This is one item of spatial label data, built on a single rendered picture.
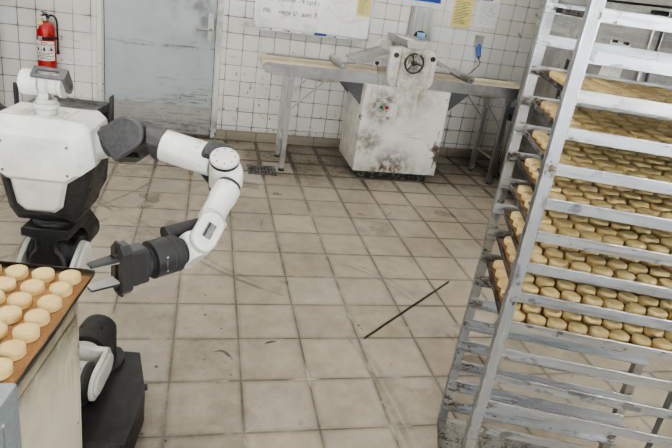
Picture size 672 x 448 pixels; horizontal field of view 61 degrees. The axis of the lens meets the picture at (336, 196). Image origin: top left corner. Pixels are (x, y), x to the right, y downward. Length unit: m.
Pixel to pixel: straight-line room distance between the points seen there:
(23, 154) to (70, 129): 0.14
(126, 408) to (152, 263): 1.02
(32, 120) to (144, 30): 4.09
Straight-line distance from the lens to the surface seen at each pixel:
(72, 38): 5.78
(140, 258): 1.30
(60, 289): 1.47
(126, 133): 1.62
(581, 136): 1.46
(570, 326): 1.73
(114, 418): 2.23
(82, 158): 1.64
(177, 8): 5.65
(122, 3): 5.70
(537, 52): 1.83
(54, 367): 1.51
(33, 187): 1.71
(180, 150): 1.58
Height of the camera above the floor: 1.68
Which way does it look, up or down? 21 degrees down
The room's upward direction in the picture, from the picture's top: 8 degrees clockwise
